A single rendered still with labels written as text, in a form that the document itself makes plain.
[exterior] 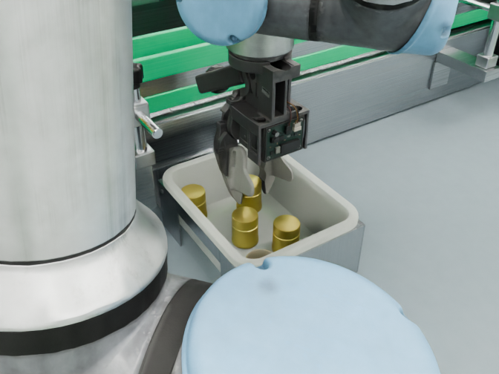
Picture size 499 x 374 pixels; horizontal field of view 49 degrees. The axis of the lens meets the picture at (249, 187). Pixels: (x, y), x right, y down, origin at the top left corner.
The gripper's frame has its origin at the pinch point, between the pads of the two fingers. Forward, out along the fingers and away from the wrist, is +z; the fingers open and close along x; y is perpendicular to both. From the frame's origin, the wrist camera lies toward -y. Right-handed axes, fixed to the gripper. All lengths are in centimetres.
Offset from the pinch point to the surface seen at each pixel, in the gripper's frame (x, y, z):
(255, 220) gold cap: -3.0, 5.9, 0.4
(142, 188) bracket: -13.9, -2.8, -3.5
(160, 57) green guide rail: -4.9, -14.0, -14.6
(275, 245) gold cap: -1.7, 8.7, 3.2
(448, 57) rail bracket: 48.8, -8.8, -4.3
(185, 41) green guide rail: 2.5, -21.3, -13.0
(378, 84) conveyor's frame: 34.8, -11.7, -1.5
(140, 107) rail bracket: -13.2, -1.9, -14.8
